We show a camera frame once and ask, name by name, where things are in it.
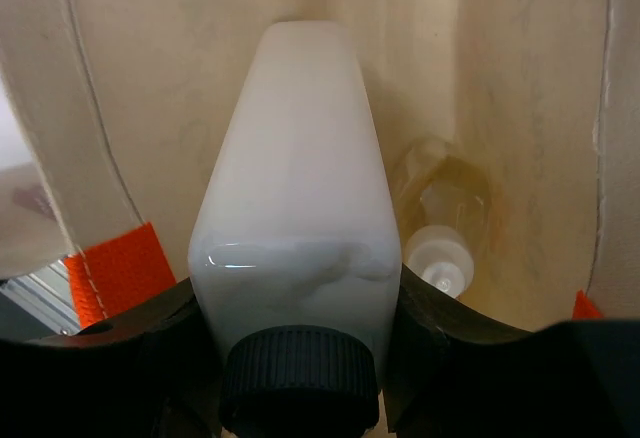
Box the yellow liquid clear bottle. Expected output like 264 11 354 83
391 137 491 299

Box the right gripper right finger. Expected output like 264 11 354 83
383 269 639 437

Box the canvas bag with orange handles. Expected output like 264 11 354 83
1 0 639 330

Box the white bottle black cap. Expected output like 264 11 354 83
188 21 401 437

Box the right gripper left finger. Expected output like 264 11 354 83
1 279 222 437

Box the aluminium mounting rail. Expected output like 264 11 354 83
1 260 81 341

